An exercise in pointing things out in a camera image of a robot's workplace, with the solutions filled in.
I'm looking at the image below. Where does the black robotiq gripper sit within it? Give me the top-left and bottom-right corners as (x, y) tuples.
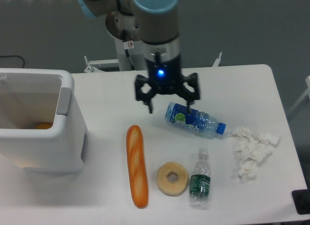
(134, 44), (201, 114)

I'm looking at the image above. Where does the orange baguette bread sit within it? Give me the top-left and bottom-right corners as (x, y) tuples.
(126, 125), (149, 209)

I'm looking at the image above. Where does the black cable on pedestal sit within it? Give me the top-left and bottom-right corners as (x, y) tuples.
(122, 29), (135, 71)

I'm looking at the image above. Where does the beige donut ring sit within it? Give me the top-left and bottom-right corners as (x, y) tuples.
(156, 161), (189, 197)

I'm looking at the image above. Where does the crumpled white tissue paper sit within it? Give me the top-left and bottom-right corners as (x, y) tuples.
(228, 127), (281, 183)

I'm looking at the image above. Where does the orange fruit in bin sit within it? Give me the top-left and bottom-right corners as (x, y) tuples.
(35, 122), (53, 129)

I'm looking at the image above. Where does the green label water bottle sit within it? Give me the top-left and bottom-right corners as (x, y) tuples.
(189, 148), (211, 209)

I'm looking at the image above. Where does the white trash can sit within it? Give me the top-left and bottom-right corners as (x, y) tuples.
(0, 68), (88, 173)

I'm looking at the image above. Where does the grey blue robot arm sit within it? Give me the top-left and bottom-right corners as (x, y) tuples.
(78, 0), (200, 113)

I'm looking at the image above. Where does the blue label drink bottle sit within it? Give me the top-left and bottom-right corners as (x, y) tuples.
(165, 102), (226, 138)

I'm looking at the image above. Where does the black device at edge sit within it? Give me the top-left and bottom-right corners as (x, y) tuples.
(292, 189), (310, 215)

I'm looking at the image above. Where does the white metal base frame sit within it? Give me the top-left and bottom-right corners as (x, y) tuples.
(83, 52), (223, 73)

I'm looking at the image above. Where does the black cable on floor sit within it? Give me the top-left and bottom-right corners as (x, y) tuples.
(0, 55), (25, 68)

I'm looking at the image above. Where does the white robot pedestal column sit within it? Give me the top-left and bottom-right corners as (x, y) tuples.
(105, 11), (149, 71)

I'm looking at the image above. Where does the white frame at right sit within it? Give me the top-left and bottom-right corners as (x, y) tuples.
(287, 76), (310, 121)

